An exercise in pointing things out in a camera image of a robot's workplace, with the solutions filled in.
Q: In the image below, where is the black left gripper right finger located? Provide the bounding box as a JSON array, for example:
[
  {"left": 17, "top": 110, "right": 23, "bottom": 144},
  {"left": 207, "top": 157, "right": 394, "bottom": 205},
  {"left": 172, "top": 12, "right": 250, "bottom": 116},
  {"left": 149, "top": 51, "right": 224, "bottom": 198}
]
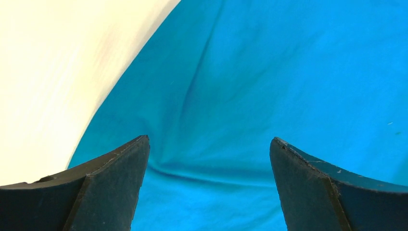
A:
[{"left": 270, "top": 137, "right": 408, "bottom": 231}]

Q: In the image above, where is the blue t shirt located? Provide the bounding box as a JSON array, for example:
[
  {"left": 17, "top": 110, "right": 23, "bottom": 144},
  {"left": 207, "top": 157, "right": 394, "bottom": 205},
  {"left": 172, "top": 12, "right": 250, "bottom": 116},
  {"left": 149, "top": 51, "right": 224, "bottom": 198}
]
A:
[{"left": 70, "top": 0, "right": 408, "bottom": 231}]

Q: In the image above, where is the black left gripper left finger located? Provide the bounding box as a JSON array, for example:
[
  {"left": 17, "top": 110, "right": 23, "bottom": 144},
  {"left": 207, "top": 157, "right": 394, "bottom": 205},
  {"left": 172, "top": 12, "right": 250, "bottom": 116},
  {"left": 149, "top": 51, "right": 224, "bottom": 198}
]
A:
[{"left": 0, "top": 135, "right": 150, "bottom": 231}]

